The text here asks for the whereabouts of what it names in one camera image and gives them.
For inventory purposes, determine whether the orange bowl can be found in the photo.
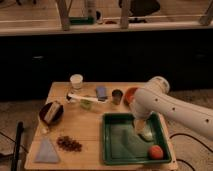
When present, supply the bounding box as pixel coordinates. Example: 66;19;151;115
124;87;137;105

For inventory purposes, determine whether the green plastic tray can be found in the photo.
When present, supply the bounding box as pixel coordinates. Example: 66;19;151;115
102;113;171;165

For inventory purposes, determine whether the blue triangular cloth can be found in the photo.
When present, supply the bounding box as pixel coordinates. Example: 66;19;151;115
34;138;60;163

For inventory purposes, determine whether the small metal cup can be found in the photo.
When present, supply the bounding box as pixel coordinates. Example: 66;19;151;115
112;89;123;105

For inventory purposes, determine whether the slice of cake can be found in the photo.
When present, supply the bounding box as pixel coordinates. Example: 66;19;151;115
44;101;60;123

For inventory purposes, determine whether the green plastic cup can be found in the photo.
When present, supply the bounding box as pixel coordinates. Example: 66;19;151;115
80;100;92;110

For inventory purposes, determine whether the white handled dish brush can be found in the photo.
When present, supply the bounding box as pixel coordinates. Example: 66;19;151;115
67;93;107;103

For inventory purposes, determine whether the black floor cable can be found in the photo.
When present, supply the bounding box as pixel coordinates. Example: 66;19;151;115
169;132;213;171

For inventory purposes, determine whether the black stand pole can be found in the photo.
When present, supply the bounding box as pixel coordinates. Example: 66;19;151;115
11;122;24;171

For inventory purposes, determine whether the white paper cup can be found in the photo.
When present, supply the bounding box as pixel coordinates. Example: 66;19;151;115
70;74;83;89

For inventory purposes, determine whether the red tomato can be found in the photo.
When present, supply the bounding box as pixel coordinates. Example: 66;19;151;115
148;145;164;160

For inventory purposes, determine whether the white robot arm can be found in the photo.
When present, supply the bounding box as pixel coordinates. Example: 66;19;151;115
130;76;213;141

